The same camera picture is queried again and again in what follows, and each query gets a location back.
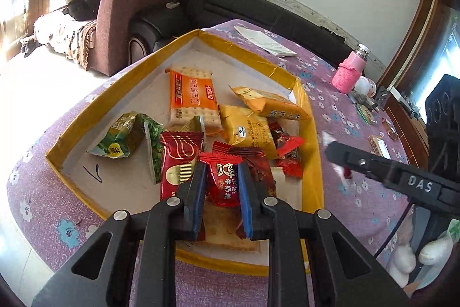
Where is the pink knit-sleeved bottle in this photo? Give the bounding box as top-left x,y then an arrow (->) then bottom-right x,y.
331,44 -> 371,94

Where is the patterned blanket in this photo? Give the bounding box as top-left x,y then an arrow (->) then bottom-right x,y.
20,10 -> 99,70

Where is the dark crumpled wrapper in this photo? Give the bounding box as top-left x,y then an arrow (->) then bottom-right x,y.
348,91 -> 374,108

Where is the green yellow snack packet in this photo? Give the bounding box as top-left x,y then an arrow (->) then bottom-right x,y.
86,111 -> 148,159

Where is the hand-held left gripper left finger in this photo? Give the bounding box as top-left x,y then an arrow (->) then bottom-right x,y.
32,161 -> 208,307

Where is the small yellow snack packet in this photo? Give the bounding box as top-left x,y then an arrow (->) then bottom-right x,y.
181,116 -> 205,135

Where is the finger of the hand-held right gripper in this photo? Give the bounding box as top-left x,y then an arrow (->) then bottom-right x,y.
325,142 -> 448,209

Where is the brown snack packet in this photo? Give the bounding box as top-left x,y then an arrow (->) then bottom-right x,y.
367,134 -> 392,160

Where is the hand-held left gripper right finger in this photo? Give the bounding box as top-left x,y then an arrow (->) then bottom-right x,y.
235,161 -> 410,307

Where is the black cushion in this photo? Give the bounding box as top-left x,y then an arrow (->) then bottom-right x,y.
66,0 -> 102,22

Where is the white flat device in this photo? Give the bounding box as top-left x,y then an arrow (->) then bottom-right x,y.
388,86 -> 423,115

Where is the bright red candy packet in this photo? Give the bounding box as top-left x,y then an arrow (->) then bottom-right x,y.
199,152 -> 243,209

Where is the yellow cardboard box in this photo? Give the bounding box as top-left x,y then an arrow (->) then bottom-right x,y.
46,28 -> 324,277

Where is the yellow orange biscuit packet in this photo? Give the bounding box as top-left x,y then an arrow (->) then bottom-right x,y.
229,86 -> 313,121

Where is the maroon armchair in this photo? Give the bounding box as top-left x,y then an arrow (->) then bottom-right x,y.
96,0 -> 194,77

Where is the large yellow biscuit packet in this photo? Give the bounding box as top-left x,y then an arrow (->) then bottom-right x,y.
218,104 -> 279,159

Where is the white paper sheet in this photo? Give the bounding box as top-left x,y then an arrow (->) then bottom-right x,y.
233,25 -> 298,58

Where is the black sofa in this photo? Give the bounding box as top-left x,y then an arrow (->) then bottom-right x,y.
129,0 -> 365,77

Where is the person's right hand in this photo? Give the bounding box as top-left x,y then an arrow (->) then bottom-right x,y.
386,217 -> 456,289

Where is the dark red snack packet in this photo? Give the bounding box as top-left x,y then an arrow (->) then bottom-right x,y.
212,141 -> 277,200

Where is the black slotted spatula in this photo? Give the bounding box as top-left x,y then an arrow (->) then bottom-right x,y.
374,86 -> 389,110

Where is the green pea snack packet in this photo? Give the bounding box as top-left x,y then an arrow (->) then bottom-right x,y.
138,113 -> 166,184

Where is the long red gold-lined packet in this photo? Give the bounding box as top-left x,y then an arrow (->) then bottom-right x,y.
159,131 -> 205,201

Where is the green white snack packet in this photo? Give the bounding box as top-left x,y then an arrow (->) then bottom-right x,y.
355,104 -> 376,124

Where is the white jar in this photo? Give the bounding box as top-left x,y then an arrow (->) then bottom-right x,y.
354,76 -> 377,97

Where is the wooden glass-front cabinet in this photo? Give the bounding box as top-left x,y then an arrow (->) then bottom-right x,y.
375,0 -> 460,171

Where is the beige cracker packet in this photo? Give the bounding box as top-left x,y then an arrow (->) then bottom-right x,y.
203,203 -> 260,253

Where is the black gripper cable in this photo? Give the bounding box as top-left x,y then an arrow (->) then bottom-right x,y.
374,204 -> 414,257

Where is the orange cracker packet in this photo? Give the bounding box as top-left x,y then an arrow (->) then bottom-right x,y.
165,66 -> 221,129

